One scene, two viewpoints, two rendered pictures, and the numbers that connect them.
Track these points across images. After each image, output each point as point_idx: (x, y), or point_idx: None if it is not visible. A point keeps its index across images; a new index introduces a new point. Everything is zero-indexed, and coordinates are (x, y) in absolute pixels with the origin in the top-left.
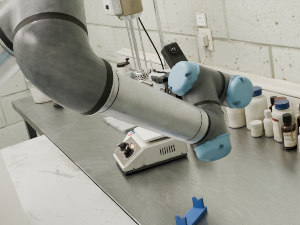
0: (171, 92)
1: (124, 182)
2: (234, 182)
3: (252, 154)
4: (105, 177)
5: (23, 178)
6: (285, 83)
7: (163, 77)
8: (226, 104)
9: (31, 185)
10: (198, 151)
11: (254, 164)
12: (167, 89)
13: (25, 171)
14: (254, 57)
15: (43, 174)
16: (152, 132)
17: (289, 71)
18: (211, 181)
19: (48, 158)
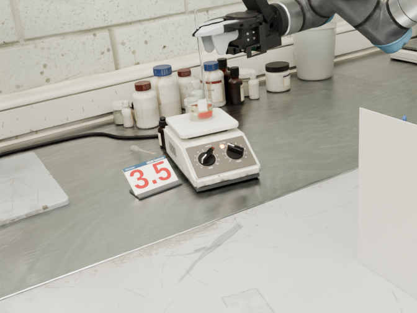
0: (249, 39)
1: (282, 176)
2: (308, 119)
3: (244, 115)
4: (257, 193)
5: (213, 292)
6: (141, 68)
7: (250, 18)
8: (326, 20)
9: (252, 270)
10: (409, 35)
11: (270, 113)
12: (244, 38)
13: (171, 301)
14: (82, 51)
15: (207, 266)
16: (213, 120)
17: (145, 49)
18: (301, 128)
19: (116, 279)
